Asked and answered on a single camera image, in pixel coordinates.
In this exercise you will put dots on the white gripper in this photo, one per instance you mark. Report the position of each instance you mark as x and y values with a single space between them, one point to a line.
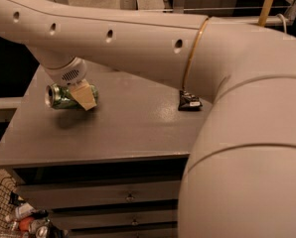
71 74

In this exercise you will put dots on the green soda can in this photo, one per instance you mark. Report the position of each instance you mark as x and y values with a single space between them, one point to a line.
59 97

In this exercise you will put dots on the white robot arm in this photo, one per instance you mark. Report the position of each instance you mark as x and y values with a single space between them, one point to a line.
240 179

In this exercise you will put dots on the silver can in basket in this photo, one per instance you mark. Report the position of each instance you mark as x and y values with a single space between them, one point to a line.
43 232

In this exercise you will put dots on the grey drawer cabinet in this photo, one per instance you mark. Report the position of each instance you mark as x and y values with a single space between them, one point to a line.
111 172

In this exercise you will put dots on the black snack bar wrapper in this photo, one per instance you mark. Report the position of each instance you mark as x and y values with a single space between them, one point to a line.
189 102

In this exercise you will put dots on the white bottle in basket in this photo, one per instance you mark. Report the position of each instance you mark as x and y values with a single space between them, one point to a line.
20 212

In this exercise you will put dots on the orange object in basket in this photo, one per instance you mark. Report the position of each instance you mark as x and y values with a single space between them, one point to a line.
24 223

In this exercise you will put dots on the yellow wooden pole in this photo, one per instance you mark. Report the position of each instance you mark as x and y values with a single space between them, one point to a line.
265 12

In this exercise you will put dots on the black wire basket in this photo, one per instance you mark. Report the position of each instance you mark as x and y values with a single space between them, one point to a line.
9 199

